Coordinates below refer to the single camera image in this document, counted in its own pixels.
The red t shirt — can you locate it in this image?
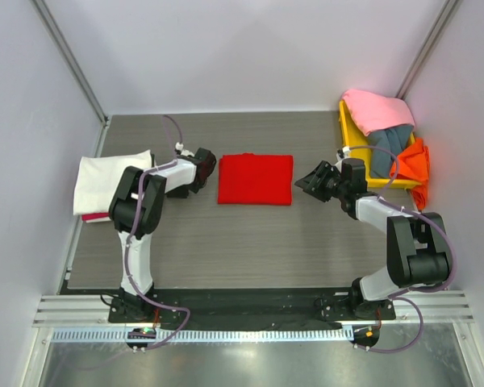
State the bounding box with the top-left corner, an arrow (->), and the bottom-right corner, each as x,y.
217,153 -> 294,206

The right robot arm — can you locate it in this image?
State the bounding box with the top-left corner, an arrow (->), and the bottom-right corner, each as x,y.
294,158 -> 454,319

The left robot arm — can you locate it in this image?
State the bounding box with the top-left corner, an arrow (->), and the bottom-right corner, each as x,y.
108,148 -> 217,323

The yellow plastic bin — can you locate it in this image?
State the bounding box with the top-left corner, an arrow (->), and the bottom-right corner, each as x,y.
337,98 -> 423,189

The grey t shirt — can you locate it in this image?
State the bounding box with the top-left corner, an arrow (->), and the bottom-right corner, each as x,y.
367,124 -> 414,179

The pink t shirt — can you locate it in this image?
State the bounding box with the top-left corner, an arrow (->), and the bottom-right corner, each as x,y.
342,89 -> 415,136

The orange t shirt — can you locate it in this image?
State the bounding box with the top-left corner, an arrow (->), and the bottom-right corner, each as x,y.
390,138 -> 430,210

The folded white t shirt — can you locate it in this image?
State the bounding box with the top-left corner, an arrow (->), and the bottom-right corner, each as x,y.
73,150 -> 152,215

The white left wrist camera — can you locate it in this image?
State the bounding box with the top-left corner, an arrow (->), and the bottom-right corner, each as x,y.
174,142 -> 194,157

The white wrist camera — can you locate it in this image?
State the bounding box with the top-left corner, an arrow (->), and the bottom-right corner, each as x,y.
174,142 -> 194,157
336,146 -> 352,161

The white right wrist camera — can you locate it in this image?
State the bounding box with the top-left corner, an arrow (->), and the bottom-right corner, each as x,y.
336,146 -> 352,161

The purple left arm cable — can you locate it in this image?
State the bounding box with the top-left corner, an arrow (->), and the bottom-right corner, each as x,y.
80,114 -> 191,371

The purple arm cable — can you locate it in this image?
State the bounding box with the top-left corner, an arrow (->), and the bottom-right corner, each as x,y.
344,145 -> 457,354
80,114 -> 191,371

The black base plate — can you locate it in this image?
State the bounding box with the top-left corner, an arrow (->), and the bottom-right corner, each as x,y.
107,287 -> 396,331

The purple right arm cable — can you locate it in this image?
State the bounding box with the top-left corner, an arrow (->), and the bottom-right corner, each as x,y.
344,145 -> 457,354

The aluminium front rail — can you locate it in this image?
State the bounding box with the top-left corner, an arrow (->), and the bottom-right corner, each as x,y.
33,290 -> 474,327

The slotted white cable duct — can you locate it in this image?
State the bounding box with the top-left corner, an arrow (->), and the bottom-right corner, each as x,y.
52,326 -> 353,344

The left aluminium corner post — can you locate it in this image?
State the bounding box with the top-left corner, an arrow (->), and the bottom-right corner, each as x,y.
30,0 -> 110,127

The aluminium corner post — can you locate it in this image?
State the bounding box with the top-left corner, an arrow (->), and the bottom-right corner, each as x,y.
30,0 -> 110,127
395,0 -> 463,100

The right aluminium corner post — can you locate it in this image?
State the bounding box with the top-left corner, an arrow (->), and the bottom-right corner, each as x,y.
395,0 -> 463,100

